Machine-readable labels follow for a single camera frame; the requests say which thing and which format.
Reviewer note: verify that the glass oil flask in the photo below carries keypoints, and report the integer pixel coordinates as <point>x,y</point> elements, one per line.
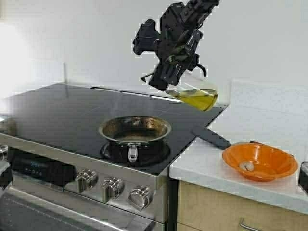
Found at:
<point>202,96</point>

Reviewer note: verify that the stainless steel stove black cooktop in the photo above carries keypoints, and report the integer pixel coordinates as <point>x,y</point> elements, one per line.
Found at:
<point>53,134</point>

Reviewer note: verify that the steel stove knob middle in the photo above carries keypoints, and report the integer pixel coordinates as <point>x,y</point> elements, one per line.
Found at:
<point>111,188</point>

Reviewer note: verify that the orange bowl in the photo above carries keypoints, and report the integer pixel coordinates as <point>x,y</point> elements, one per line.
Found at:
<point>270,163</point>

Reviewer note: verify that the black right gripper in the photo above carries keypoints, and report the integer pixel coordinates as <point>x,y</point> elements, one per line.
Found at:
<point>176,46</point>

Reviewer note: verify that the silver drawer handle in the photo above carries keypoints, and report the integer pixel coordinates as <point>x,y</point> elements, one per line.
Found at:
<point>246,227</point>

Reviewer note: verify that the black object at right edge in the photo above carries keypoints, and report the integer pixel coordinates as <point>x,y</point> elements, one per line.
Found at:
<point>303,177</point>

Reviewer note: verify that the steel stove knob far left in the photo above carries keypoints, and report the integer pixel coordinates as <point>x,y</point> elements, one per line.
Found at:
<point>3,152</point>

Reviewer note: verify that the black spatula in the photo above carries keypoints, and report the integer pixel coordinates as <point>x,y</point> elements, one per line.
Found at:
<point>215,139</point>

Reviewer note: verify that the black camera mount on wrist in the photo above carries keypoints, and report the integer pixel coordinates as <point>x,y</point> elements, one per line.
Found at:
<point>146,38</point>

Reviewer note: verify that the light wooden base cabinet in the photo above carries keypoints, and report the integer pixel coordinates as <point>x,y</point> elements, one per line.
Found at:
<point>204,209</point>

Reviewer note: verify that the steel stove knob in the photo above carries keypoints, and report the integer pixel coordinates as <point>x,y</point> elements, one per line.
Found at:
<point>86,180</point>
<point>140,197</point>
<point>111,188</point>
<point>3,152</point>

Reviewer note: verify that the steel stove knob right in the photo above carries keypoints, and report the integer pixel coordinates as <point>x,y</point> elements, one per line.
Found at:
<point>140,197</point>

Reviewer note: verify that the steel frying pan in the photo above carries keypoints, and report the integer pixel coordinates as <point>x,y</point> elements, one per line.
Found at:
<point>135,140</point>

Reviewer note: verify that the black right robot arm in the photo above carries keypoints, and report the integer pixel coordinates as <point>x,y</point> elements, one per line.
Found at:
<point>204,7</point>

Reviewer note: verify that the white shrimp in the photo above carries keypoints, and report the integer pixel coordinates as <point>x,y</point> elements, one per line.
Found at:
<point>247,166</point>

